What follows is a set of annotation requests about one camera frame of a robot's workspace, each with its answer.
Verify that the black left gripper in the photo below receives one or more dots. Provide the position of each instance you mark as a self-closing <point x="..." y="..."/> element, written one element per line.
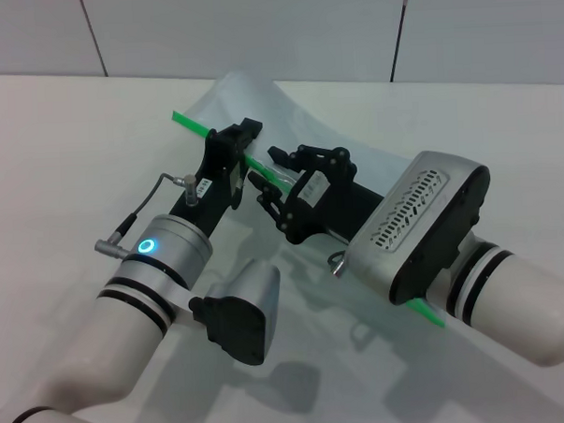
<point x="211" y="191"/>

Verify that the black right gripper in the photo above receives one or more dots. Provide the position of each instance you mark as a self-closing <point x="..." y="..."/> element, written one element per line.
<point x="338" y="204"/>

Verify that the clear green-zip document bag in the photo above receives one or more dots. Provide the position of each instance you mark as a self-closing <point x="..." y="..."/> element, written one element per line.
<point x="244" y="98"/>

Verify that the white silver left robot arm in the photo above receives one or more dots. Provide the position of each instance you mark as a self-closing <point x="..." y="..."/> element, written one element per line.
<point x="105" y="345"/>

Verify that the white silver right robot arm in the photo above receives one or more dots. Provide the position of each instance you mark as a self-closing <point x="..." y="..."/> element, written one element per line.
<point x="525" y="313"/>

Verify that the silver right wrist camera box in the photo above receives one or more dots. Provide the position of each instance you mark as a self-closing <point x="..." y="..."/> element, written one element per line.
<point x="418" y="215"/>

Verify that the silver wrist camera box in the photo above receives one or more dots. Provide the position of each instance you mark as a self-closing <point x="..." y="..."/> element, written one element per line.
<point x="242" y="316"/>
<point x="418" y="215"/>

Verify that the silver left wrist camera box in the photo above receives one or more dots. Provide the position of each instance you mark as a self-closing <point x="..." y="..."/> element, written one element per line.
<point x="242" y="316"/>

